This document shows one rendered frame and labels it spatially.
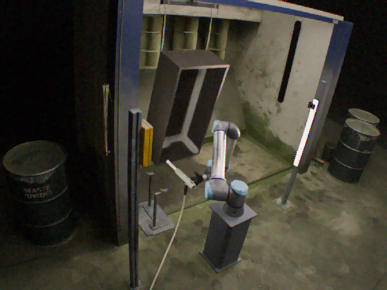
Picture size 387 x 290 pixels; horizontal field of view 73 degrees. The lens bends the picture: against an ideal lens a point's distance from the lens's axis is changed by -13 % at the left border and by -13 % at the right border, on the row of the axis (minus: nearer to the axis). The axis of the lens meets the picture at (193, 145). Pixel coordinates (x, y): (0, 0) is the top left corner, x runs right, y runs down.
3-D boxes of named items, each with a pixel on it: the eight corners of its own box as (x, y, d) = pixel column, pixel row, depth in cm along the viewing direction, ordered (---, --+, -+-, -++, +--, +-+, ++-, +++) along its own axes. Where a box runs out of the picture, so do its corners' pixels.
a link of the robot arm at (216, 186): (227, 198, 230) (231, 118, 265) (205, 196, 229) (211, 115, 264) (224, 204, 243) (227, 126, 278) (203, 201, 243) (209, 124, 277)
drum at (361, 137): (332, 161, 481) (349, 114, 438) (361, 175, 451) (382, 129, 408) (322, 174, 440) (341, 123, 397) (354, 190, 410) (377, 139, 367)
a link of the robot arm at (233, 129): (242, 121, 269) (227, 166, 318) (229, 119, 268) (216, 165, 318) (242, 129, 261) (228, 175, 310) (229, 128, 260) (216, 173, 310)
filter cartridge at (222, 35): (204, 72, 429) (212, 16, 389) (196, 65, 459) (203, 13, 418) (227, 72, 441) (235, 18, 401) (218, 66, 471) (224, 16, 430)
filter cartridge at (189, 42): (183, 67, 441) (189, 12, 402) (199, 73, 417) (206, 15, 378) (164, 69, 419) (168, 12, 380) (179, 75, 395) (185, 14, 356)
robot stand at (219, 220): (241, 260, 278) (257, 214, 247) (217, 273, 262) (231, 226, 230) (222, 241, 299) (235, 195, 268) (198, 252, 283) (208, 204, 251)
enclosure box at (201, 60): (141, 146, 344) (159, 50, 270) (183, 136, 378) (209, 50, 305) (155, 166, 324) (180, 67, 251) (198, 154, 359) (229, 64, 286)
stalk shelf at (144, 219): (127, 209, 214) (127, 208, 213) (154, 201, 226) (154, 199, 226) (146, 237, 193) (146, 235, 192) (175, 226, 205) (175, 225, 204)
